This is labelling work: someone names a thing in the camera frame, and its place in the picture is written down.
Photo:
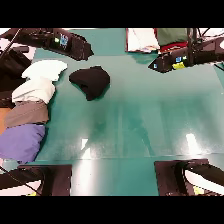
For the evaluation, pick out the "green folded garment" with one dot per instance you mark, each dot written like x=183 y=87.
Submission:
x=171 y=36

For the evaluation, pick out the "white folded garment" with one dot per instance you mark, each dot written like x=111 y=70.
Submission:
x=141 y=40

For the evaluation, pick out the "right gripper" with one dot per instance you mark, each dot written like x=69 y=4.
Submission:
x=165 y=62

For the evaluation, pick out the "black shirt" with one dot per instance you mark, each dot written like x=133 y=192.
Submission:
x=90 y=81

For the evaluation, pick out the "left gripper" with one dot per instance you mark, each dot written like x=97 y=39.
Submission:
x=81 y=48

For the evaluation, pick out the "red folded garment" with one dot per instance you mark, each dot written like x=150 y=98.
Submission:
x=170 y=47

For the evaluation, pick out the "grey-brown garment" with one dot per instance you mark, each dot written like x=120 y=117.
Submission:
x=28 y=114

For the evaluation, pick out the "black garment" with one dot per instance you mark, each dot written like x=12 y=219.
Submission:
x=11 y=66

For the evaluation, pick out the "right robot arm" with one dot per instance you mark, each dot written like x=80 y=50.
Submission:
x=206 y=50

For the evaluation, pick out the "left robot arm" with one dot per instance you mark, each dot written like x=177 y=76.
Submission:
x=36 y=37

